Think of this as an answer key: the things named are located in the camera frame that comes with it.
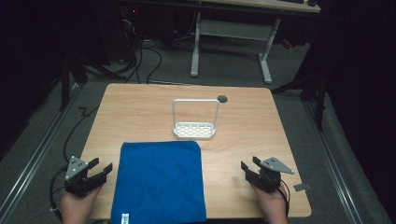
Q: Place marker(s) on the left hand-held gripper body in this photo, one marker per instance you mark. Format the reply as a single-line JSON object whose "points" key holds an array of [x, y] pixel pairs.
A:
{"points": [[75, 166]]}

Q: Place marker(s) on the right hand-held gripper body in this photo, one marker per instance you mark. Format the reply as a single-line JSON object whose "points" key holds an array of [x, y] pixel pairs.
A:
{"points": [[270, 174]]}

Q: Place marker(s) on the blue towel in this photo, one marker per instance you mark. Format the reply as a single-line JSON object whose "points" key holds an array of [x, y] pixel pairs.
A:
{"points": [[158, 180]]}

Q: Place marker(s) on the person's right hand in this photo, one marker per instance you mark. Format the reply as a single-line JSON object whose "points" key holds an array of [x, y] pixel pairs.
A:
{"points": [[271, 205]]}

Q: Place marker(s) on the person's left hand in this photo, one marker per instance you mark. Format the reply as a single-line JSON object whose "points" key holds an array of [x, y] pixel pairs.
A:
{"points": [[76, 207]]}

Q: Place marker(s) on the grey tape piece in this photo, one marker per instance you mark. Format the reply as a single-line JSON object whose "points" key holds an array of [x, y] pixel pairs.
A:
{"points": [[302, 187]]}

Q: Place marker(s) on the black round table grommet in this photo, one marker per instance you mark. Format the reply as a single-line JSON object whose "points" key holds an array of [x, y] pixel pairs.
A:
{"points": [[222, 99]]}

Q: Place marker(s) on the black metal stand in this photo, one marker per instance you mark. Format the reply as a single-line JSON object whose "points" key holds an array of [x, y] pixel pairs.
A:
{"points": [[320, 102], [65, 81]]}

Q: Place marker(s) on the small red object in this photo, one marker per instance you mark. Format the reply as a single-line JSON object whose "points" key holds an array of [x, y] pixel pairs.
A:
{"points": [[287, 44]]}

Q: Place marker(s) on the white-legged desk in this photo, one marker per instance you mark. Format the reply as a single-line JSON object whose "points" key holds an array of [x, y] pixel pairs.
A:
{"points": [[236, 29]]}

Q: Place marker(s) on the metal floor rail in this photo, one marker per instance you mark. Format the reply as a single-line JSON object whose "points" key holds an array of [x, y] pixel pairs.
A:
{"points": [[37, 158], [334, 165]]}

